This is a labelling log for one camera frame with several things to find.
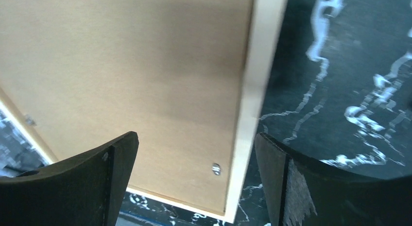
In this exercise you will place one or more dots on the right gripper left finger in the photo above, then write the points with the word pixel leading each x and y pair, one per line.
pixel 84 190

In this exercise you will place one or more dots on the brown cardboard backing board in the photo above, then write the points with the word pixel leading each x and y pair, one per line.
pixel 128 83

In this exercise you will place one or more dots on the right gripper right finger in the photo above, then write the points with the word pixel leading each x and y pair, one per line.
pixel 303 191

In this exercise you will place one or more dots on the light wooden picture frame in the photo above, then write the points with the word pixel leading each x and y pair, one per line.
pixel 254 89

